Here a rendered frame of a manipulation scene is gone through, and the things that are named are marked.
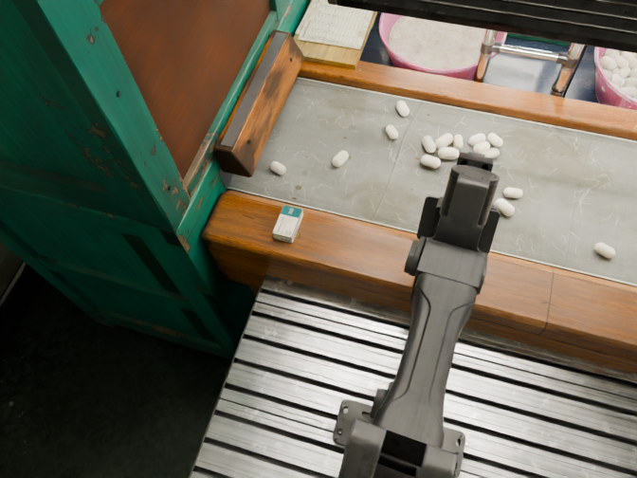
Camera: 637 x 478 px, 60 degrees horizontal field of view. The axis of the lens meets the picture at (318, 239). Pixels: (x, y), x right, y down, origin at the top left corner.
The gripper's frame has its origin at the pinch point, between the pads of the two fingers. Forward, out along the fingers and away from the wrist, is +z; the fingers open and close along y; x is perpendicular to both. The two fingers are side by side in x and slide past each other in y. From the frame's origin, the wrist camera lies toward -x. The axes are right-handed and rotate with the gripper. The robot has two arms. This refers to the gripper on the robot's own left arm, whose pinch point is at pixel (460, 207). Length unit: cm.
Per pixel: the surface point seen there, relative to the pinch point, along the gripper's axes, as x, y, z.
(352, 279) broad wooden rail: 15.6, 14.0, -2.1
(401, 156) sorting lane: -1.1, 12.3, 19.7
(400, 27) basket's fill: -23, 21, 47
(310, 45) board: -17, 37, 33
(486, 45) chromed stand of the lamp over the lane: -22.7, 2.0, 28.2
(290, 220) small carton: 9.1, 26.7, 0.5
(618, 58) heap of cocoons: -24, -24, 47
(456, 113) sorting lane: -9.5, 4.4, 29.7
